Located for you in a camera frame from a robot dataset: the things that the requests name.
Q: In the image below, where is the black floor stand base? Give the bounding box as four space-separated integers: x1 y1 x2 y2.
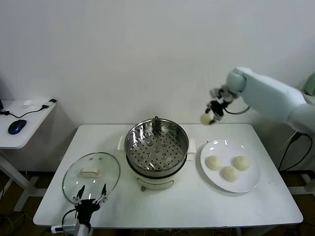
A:
280 171 315 195

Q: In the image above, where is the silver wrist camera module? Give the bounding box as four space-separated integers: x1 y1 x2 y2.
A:
50 218 81 236
209 85 238 104

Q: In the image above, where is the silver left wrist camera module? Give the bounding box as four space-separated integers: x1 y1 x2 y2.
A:
50 218 81 236

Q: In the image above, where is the stainless steel steamer basket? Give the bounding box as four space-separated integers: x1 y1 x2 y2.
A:
118 118 197 173

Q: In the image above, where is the white electric pot base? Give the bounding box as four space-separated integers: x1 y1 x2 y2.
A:
126 152 195 192

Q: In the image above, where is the white round plate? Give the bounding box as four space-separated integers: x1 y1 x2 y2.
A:
200 139 261 193

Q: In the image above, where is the white side table with mouse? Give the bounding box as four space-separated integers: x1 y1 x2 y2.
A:
0 99 58 212

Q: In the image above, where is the glass pot lid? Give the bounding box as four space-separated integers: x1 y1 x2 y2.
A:
62 152 121 204

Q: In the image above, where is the pale green appliance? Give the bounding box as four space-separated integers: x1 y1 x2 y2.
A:
304 74 315 96

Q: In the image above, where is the black power adapter cable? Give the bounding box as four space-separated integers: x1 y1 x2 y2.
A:
278 132 314 173

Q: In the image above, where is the black cable with usb adapter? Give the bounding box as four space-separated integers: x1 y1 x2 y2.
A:
0 99 58 118

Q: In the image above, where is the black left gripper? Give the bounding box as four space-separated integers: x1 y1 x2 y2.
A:
72 183 109 224

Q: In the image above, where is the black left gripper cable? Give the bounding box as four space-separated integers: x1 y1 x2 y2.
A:
61 208 77 227

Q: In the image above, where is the blue computer mouse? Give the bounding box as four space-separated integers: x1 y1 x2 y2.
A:
7 119 27 135

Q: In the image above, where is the white steamed baozi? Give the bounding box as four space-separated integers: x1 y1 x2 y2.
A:
220 166 241 182
200 112 215 126
232 155 252 171
205 156 223 171

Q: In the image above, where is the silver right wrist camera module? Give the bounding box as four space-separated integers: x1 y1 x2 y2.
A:
209 85 238 104

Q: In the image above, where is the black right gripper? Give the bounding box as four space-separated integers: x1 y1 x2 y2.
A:
203 101 225 124

